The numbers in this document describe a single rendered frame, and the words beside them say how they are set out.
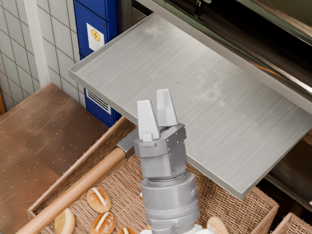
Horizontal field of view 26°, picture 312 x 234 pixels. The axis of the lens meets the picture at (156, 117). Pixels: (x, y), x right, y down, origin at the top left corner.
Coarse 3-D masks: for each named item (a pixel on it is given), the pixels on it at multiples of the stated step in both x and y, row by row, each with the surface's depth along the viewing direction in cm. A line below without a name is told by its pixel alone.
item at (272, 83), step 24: (144, 0) 155; (192, 0) 155; (216, 0) 157; (216, 24) 150; (240, 24) 151; (264, 24) 152; (216, 48) 145; (264, 48) 145; (288, 48) 146; (264, 72) 139; (288, 72) 140; (288, 96) 137
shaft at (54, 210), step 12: (108, 156) 151; (120, 156) 152; (96, 168) 149; (108, 168) 150; (84, 180) 147; (96, 180) 148; (72, 192) 145; (84, 192) 147; (60, 204) 144; (36, 216) 142; (48, 216) 142; (24, 228) 140; (36, 228) 140
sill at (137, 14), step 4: (136, 4) 188; (140, 4) 188; (132, 8) 188; (136, 8) 187; (140, 8) 187; (144, 8) 187; (148, 8) 187; (132, 12) 189; (136, 12) 188; (140, 12) 187; (144, 12) 186; (148, 12) 186; (152, 12) 186; (136, 16) 189; (140, 16) 188; (144, 16) 186; (140, 20) 189; (308, 132) 164
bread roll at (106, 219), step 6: (102, 216) 207; (108, 216) 207; (114, 216) 209; (96, 222) 206; (102, 222) 205; (108, 222) 206; (114, 222) 208; (96, 228) 205; (102, 228) 205; (108, 228) 206
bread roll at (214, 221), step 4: (212, 216) 203; (208, 220) 202; (212, 220) 201; (216, 220) 201; (220, 220) 201; (208, 224) 201; (212, 224) 200; (216, 224) 200; (220, 224) 200; (224, 224) 202; (208, 228) 201; (212, 228) 200; (216, 228) 200; (220, 228) 200; (224, 228) 201; (216, 232) 200; (220, 232) 200; (224, 232) 200
